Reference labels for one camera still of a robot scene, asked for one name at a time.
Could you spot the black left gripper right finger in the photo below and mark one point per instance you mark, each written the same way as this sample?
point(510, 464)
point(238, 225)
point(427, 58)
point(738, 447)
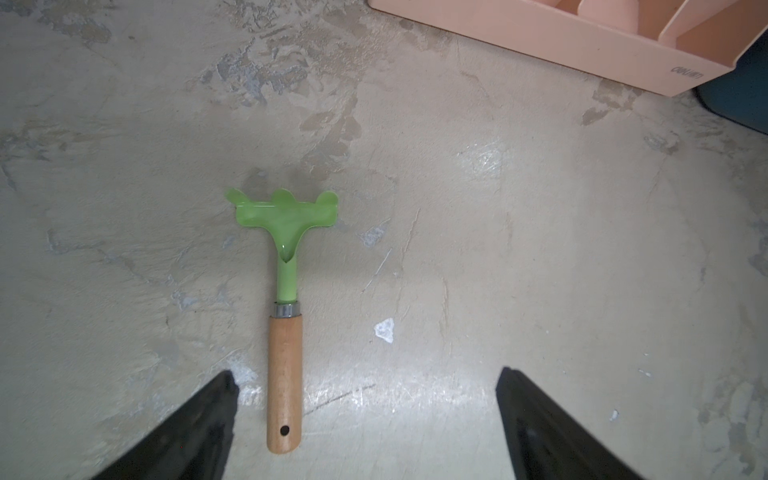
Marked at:
point(544, 441)

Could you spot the dark teal storage box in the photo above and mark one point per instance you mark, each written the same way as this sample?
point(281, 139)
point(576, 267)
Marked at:
point(741, 95)

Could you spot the green rake wooden handle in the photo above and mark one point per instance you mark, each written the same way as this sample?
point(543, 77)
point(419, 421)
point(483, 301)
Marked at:
point(286, 220)

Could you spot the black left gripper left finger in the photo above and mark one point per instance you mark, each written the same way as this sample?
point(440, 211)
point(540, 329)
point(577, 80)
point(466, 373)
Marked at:
point(192, 443)

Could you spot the pink plastic desk organizer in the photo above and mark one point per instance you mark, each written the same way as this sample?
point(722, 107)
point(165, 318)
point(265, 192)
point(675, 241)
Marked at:
point(664, 47)

